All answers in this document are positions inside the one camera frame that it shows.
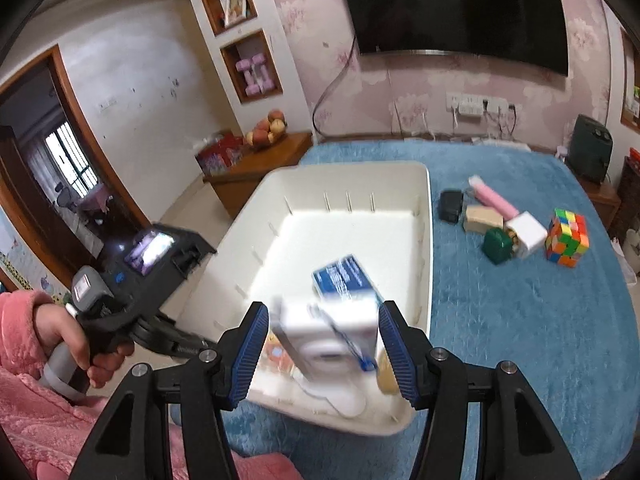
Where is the colourful puzzle cube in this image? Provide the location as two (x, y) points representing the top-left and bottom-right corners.
(544, 208), (590, 267)

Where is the white wall shelf unit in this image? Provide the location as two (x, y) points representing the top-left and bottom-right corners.
(177, 0), (311, 133)

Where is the picture book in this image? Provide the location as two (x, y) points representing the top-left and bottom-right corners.
(222, 0), (248, 27)

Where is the wall poster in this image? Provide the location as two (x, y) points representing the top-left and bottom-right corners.
(0, 210), (71, 306)

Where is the green charger plug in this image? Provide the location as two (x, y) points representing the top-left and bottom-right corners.
(482, 226), (518, 266)

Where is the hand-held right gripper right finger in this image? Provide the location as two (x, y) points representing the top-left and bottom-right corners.
(378, 301), (583, 480)

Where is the white plastic bag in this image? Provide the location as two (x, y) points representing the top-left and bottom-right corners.
(610, 230), (640, 286)

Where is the wooden framed wall niche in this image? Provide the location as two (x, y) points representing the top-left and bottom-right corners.
(620, 27), (640, 136)

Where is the white plastic tray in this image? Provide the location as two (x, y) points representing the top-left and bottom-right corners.
(170, 161), (433, 436)

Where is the white charging cable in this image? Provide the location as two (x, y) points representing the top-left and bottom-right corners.
(395, 100), (437, 139)

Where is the fruit stand with peaches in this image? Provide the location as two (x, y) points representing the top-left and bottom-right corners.
(244, 109), (288, 148)

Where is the grey office chair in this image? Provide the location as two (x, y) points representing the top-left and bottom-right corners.
(52, 185), (81, 211)

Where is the white extension strip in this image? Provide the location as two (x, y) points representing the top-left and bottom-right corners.
(472, 136), (531, 150)

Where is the white boxed device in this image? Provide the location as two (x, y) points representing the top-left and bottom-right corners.
(271, 296), (380, 418)

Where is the white power adapter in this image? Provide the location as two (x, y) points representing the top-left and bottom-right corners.
(505, 212), (549, 260)

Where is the gold round compact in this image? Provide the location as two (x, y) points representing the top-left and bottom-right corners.
(376, 347), (401, 396)

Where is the white wall socket panel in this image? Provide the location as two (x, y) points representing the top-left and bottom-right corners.
(446, 91), (508, 116)

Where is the person's left hand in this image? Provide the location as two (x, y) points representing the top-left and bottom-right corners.
(34, 302), (135, 390)

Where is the pink fleece robe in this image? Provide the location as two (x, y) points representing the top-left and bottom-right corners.
(0, 360), (301, 480)

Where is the black charger plug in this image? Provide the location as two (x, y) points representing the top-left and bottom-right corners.
(438, 189), (463, 223)

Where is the barred window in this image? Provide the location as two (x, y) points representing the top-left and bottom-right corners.
(42, 120), (98, 196)

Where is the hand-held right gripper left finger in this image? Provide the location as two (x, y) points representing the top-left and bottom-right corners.
(70, 301), (271, 480)

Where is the dark green heater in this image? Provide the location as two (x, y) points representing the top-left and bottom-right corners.
(570, 114), (613, 183)

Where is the beige plastic case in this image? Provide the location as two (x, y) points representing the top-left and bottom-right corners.
(462, 204), (505, 235)

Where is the pink hair roller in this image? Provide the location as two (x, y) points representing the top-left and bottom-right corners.
(468, 175), (521, 221)

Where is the red gift box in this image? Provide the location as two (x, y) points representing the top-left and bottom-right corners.
(195, 132), (246, 173)

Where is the wooden cabinet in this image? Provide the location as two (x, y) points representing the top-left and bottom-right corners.
(202, 132), (313, 218)

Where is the dark wicker basket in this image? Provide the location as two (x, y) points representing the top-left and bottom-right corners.
(612, 155), (640, 241)

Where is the pink dumbbell pair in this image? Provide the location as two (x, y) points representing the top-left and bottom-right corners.
(235, 56), (276, 96)

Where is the black television cable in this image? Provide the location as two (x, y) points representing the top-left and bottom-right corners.
(312, 35), (358, 136)

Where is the black wall television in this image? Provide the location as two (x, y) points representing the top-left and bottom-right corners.
(332, 0), (571, 77)

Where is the wooden door frame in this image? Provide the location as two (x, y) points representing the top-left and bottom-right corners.
(0, 45), (151, 291)

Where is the wooden side table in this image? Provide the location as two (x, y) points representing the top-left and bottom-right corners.
(575, 175), (621, 221)

